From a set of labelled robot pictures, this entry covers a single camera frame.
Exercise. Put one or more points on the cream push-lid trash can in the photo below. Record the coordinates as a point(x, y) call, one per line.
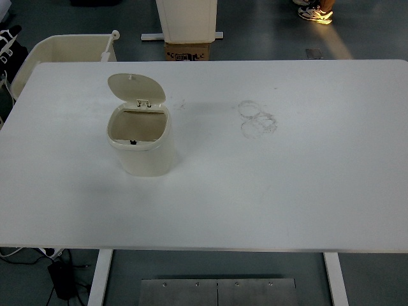
point(140, 129)

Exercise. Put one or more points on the grey white sneaker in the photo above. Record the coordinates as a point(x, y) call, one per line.
point(316, 14)

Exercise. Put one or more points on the white bin on box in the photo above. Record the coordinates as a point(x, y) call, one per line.
point(187, 21)

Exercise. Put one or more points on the black power adapter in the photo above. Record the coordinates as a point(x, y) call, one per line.
point(63, 280)

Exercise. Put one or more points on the brown cardboard box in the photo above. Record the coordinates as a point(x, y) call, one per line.
point(187, 51)

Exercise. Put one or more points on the white table foot bar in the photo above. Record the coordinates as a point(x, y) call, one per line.
point(219, 35)

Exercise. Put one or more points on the white table leg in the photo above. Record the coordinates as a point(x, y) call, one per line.
point(100, 279)
point(335, 279)

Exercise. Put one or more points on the white power strip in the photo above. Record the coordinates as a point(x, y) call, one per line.
point(51, 253)

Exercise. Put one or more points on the metal floor plate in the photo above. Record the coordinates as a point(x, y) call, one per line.
point(218, 292)

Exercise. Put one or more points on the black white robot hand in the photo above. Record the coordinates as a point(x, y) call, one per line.
point(8, 38)

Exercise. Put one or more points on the cream plastic storage bin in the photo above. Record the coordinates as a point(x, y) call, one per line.
point(66, 48)

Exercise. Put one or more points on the left white table leg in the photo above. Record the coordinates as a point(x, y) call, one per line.
point(100, 279)

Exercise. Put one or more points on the right white table leg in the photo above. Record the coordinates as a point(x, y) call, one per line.
point(335, 279)

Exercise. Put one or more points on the grey floor outlet plate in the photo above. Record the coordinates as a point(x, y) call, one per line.
point(314, 53)

